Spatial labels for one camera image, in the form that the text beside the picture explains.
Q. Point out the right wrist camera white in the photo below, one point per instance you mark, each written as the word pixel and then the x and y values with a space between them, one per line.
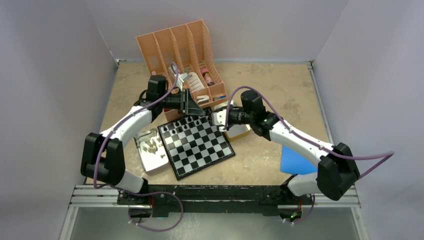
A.
pixel 222 119

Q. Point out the white paper pack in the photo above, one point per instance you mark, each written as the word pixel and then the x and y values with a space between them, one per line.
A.
pixel 194 82

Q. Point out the silver metal tin tray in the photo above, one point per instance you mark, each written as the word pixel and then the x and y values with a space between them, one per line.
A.
pixel 151 164

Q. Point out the black metal base rail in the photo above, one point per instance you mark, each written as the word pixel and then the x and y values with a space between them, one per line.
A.
pixel 267 200

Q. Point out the pile of white chess pieces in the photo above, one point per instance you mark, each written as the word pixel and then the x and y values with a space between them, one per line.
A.
pixel 151 143

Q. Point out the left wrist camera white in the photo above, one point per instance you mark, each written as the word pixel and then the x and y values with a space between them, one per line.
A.
pixel 180 78

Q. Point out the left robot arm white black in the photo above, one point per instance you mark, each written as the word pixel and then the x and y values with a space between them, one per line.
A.
pixel 103 153

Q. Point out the peach plastic desk organizer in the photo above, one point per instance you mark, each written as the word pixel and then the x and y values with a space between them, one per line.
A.
pixel 189 46

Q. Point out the black white chess board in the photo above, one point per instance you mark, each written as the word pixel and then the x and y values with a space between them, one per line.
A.
pixel 195 148

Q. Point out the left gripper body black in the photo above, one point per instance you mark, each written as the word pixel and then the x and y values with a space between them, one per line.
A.
pixel 174 101

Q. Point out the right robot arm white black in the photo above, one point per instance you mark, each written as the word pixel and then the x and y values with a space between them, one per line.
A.
pixel 336 169

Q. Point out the blue grey small object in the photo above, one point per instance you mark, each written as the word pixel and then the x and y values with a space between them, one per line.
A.
pixel 216 98

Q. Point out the blue foam pad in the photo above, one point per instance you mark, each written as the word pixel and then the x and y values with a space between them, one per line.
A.
pixel 294 164

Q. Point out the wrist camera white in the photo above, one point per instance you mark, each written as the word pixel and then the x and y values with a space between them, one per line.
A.
pixel 222 119
pixel 180 78

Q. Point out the pink bottle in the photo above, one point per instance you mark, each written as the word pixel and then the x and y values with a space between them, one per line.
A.
pixel 207 77

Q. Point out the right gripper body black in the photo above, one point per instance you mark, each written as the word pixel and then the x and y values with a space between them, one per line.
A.
pixel 240 117

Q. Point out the white stapler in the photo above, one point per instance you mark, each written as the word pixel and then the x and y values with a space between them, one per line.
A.
pixel 202 99

